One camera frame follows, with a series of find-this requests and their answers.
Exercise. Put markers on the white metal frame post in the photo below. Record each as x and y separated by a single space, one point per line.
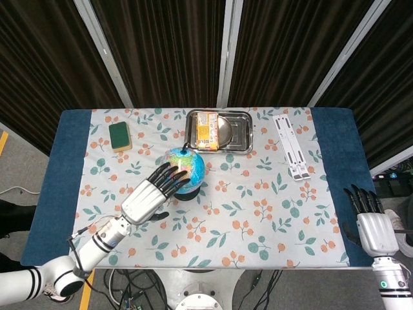
227 48
103 51
348 51
392 164

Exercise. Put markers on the round metal dish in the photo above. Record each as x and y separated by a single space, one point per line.
225 130

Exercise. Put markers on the orange snack box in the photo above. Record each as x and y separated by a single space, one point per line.
206 132

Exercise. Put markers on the green yellow sponge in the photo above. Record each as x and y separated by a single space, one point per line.
120 135

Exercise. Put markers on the white black sneaker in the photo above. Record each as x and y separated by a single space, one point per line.
48 290

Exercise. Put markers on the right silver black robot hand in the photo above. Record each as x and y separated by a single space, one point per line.
377 232

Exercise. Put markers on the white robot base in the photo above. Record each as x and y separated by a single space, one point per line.
200 287

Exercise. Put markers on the rectangular stainless steel tray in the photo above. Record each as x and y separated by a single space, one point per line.
240 132

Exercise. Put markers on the small blue world globe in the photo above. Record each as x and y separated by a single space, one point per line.
193 164

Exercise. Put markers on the floral white tablecloth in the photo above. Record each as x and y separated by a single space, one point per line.
242 210

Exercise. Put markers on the dark brown curtain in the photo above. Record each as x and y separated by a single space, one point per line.
161 48
387 80
284 48
42 64

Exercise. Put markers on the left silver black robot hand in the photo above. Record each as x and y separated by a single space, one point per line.
142 203

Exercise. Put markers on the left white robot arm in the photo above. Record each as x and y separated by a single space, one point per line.
96 243

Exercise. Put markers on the white grey sneaker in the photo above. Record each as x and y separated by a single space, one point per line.
398 232

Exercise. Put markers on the white folded laptop stand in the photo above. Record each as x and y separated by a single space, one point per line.
292 145

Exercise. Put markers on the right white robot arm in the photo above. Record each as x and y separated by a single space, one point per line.
393 284

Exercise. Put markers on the blue table cover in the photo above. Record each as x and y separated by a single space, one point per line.
61 168

